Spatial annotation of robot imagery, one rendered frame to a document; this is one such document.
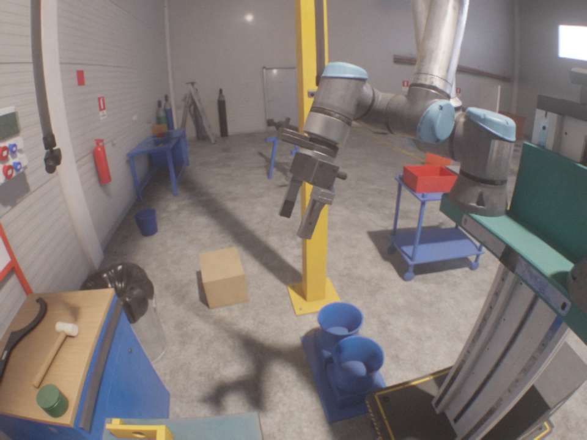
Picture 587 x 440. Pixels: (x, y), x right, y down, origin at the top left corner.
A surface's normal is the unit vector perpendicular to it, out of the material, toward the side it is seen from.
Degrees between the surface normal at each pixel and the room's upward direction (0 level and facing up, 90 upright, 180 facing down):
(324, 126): 73
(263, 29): 90
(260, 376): 0
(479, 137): 89
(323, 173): 83
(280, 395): 0
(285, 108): 90
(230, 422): 0
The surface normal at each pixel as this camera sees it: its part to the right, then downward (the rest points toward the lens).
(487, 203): -0.29, 0.11
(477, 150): -0.84, 0.27
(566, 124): -0.99, 0.10
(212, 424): -0.04, -0.89
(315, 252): 0.21, 0.44
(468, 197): -0.77, -0.04
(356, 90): 0.53, 0.38
